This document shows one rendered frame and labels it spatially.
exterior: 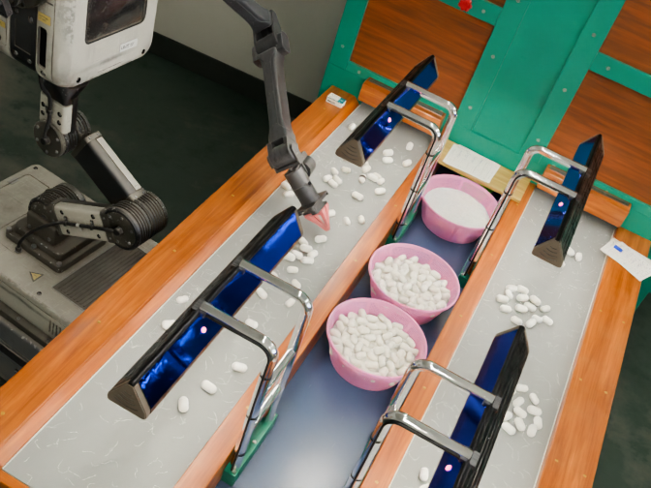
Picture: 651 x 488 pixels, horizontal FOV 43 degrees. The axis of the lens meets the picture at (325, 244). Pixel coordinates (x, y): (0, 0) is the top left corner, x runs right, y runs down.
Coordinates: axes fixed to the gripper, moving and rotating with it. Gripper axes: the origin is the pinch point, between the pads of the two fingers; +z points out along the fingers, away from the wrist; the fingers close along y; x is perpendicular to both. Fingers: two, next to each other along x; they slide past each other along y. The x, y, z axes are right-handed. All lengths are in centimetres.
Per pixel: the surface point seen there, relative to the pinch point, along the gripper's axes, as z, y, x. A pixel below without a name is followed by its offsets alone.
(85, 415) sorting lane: -10, -89, 13
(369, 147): -17.5, 0.3, -25.3
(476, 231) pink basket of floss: 29, 34, -23
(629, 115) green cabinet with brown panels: 23, 74, -69
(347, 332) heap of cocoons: 17.9, -29.7, -11.2
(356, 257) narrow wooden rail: 9.2, -4.9, -7.7
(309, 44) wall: -31, 159, 75
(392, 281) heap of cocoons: 19.3, -4.8, -14.2
